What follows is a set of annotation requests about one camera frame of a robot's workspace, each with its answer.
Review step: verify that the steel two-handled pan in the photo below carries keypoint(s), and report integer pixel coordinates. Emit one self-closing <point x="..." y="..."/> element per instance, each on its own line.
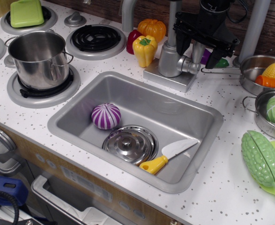
<point x="261" y="111"/>

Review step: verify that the blue clamp tool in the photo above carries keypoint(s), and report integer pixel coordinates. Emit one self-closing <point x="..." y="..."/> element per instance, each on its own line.
<point x="15" y="188"/>

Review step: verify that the purple toy eggplant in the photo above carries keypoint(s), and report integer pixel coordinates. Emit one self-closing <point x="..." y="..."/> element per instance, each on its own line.
<point x="222" y="63"/>

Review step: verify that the silver faucet lever handle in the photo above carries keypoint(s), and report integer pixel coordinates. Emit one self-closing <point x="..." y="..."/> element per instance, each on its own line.
<point x="198" y="51"/>

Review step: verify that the grey left support post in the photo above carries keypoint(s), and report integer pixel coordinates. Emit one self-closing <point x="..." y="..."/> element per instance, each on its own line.
<point x="127" y="14"/>

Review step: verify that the steel saucepan with handle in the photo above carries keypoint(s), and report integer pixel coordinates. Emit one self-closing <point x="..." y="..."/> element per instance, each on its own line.
<point x="249" y="69"/>

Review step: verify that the stainless steel pot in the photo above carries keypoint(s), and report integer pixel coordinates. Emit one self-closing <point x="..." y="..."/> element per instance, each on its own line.
<point x="40" y="59"/>

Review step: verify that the grey support post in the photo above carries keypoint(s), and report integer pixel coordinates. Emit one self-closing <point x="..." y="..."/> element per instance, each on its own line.
<point x="257" y="19"/>
<point x="127" y="14"/>

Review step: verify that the back right stove burner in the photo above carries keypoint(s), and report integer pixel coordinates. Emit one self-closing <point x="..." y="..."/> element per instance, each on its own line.
<point x="95" y="42"/>

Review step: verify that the purple white toy onion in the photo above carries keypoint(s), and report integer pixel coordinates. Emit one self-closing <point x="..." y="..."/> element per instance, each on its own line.
<point x="106" y="116"/>

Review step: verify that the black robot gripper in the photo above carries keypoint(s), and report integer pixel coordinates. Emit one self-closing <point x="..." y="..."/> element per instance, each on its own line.
<point x="207" y="27"/>

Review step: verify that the yellow handled toy knife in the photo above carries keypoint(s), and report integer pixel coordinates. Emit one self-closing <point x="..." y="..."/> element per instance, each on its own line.
<point x="168" y="152"/>

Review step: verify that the silver toy faucet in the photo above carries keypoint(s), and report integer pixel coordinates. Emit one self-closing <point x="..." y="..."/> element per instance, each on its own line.
<point x="172" y="70"/>

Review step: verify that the small silver stove knob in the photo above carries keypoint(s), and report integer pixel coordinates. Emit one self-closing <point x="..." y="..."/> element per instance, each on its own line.
<point x="8" y="62"/>

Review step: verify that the green plastic cutting board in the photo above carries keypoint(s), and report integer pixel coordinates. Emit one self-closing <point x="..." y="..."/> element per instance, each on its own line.
<point x="25" y="13"/>

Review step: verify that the back left stove burner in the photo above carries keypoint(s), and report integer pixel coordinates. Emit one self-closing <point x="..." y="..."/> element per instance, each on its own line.
<point x="50" y="18"/>

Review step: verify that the orange toy pumpkin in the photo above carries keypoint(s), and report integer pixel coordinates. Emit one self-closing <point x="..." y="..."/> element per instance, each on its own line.
<point x="152" y="27"/>

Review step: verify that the yellow toy bell pepper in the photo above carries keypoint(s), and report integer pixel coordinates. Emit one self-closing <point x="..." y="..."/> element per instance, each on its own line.
<point x="144" y="48"/>

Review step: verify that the silver toy sink basin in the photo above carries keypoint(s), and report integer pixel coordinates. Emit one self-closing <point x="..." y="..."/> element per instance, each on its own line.
<point x="150" y="119"/>

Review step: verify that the silver oven door handle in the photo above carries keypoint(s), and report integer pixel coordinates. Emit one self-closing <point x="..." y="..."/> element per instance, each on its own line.
<point x="89" y="216"/>

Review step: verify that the silver round front knob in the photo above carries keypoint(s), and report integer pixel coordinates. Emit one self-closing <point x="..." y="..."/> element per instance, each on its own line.
<point x="6" y="143"/>

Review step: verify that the green toy bitter melon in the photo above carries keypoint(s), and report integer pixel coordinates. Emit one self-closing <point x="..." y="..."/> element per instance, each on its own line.
<point x="259" y="156"/>

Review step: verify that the grey right support post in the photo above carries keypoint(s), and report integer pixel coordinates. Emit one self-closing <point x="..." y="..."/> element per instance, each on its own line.
<point x="257" y="19"/>

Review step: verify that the red toy pepper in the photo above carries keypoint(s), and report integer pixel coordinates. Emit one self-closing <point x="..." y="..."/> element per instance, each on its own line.
<point x="133" y="35"/>

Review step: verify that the orange toy carrot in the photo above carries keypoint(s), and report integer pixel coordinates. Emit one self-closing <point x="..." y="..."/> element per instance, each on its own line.
<point x="265" y="81"/>

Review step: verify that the steel pot lid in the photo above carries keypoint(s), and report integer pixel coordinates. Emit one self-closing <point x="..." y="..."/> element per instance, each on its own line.
<point x="132" y="143"/>

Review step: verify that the front stove burner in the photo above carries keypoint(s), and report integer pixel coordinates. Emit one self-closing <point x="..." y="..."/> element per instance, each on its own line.
<point x="13" y="89"/>

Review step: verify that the yellow toy corn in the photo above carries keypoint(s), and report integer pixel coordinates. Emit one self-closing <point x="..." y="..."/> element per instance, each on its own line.
<point x="269" y="71"/>

